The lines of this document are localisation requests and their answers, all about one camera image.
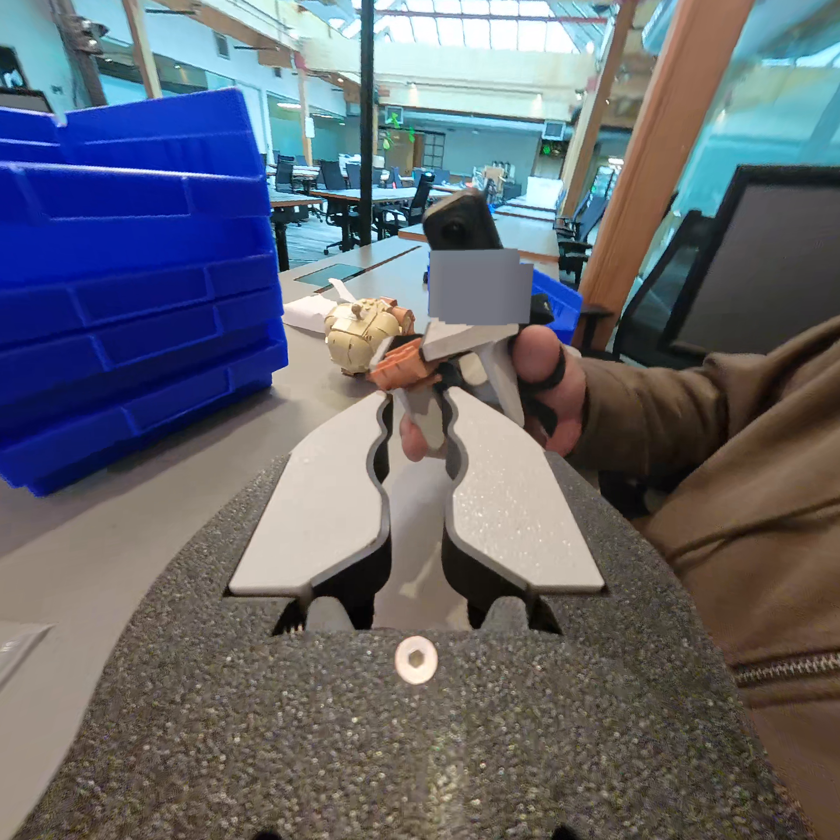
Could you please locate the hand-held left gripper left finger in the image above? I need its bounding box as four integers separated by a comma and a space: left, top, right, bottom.
227, 390, 396, 599

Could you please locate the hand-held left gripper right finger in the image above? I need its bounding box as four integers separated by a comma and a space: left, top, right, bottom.
441, 386, 609, 595

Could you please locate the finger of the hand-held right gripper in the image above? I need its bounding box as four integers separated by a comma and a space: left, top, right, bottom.
419, 319, 529, 431
393, 384, 459, 476

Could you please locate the small orange brick assembly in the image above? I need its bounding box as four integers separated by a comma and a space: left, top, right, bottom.
368, 334, 443, 396

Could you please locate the tan brown brick toy figure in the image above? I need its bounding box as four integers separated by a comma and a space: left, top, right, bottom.
322, 296, 418, 380

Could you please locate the person's right forearm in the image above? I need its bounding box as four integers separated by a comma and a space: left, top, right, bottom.
570, 322, 802, 484

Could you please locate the grey desk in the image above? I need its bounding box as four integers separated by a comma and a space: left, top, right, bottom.
0, 237, 631, 840

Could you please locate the person's right hand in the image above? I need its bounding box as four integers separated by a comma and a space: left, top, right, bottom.
397, 321, 589, 463

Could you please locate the black office chair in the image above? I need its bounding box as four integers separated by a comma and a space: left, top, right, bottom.
388, 171, 437, 240
578, 208, 719, 371

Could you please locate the long wooden table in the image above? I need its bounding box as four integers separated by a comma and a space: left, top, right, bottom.
397, 210, 568, 266

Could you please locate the small blue storage bin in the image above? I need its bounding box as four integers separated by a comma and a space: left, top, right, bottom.
529, 268, 586, 346

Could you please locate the torn white paper bag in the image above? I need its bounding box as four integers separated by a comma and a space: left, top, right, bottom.
281, 277, 350, 337

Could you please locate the wooden pillar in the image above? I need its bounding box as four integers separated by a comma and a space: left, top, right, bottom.
557, 0, 640, 227
577, 0, 761, 319

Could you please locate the person's brown jacket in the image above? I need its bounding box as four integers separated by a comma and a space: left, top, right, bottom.
628, 313, 840, 840

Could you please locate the large black screen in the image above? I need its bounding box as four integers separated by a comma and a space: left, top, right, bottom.
655, 163, 840, 359

